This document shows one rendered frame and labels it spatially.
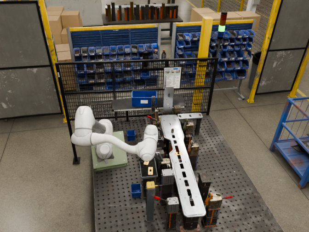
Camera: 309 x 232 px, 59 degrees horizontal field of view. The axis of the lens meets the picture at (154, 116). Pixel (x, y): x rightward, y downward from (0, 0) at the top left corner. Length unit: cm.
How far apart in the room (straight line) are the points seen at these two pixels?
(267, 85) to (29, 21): 423
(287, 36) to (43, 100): 426
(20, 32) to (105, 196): 263
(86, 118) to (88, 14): 713
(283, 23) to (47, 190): 445
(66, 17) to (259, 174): 527
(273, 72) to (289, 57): 37
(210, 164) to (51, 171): 222
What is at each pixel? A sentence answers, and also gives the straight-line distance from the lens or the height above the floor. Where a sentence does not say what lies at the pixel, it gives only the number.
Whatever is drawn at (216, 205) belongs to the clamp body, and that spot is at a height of 98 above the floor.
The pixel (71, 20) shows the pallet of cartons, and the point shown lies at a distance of 700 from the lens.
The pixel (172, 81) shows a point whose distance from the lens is 343.
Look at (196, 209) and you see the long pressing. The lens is 235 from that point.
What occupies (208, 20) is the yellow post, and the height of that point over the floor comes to 199.
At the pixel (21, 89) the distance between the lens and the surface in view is 477.
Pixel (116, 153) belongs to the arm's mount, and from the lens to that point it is 301.
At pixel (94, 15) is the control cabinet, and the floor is 42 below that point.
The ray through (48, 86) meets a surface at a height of 69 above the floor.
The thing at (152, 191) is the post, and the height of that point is 112.
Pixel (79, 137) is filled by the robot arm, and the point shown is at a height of 149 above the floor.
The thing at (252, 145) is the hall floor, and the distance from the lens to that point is 464.
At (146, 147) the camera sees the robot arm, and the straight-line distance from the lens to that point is 192.
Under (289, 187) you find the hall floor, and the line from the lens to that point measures 421.
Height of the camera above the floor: 289
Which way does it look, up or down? 36 degrees down
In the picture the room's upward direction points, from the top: 1 degrees clockwise
